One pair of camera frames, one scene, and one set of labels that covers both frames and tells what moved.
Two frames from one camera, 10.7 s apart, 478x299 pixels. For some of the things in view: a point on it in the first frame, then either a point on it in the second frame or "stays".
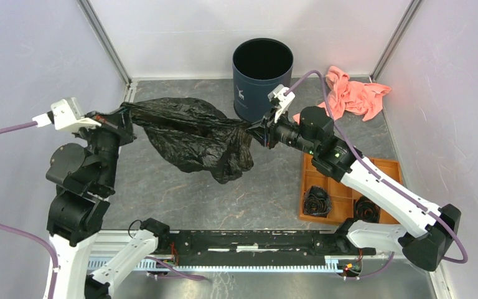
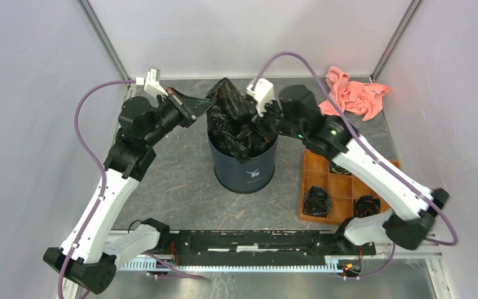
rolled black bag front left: x=317 y=202 stays
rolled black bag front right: x=366 y=210 stays
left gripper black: x=120 y=121 to x=200 y=106
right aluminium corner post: x=395 y=40 stays
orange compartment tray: x=343 y=207 stays
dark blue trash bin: x=260 y=66 to x=249 y=176
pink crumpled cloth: x=346 y=96 stays
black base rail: x=254 y=244 stays
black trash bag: x=185 y=134 to x=234 y=123
